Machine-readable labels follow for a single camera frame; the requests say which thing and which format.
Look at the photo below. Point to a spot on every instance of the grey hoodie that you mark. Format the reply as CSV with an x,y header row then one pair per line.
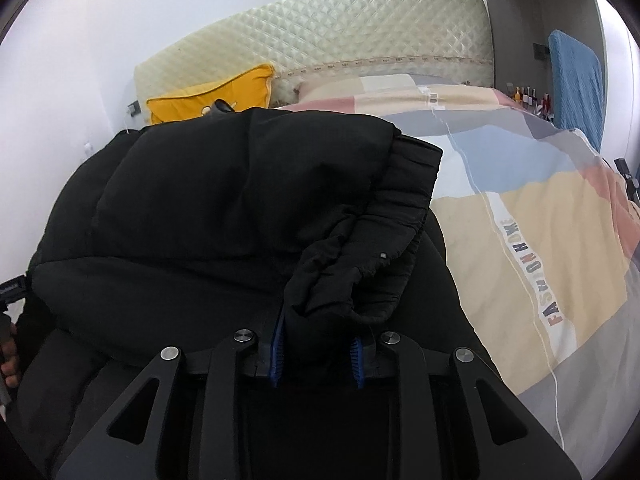
x,y
218,107

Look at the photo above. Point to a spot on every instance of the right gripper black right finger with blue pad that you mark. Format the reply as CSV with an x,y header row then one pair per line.
x,y
431,415

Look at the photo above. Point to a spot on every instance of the patchwork checked duvet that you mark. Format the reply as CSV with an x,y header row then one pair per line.
x,y
543,244

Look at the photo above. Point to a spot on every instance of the patchwork bed pillow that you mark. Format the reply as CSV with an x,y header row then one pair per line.
x,y
339,87

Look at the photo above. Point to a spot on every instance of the blue towel covered chair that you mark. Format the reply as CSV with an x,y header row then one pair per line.
x,y
577,87

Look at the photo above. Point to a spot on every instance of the grey wardrobe cabinet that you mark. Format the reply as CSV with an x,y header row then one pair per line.
x,y
520,30

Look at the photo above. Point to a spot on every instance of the black puffer jacket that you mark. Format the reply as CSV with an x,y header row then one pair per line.
x,y
182,232

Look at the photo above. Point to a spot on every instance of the yellow pillow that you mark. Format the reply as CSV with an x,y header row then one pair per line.
x,y
251,88

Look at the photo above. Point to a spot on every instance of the cream quilted headboard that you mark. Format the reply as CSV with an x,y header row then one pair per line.
x,y
312,39

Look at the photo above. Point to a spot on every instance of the person's left hand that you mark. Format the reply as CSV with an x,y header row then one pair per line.
x,y
9,367

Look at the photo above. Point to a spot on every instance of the black desk gadget stand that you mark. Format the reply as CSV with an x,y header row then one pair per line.
x,y
631,182

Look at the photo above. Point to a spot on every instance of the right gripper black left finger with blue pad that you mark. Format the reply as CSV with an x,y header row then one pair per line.
x,y
198,415

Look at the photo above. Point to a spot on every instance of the bottles on shelf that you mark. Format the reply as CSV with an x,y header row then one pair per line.
x,y
527,97

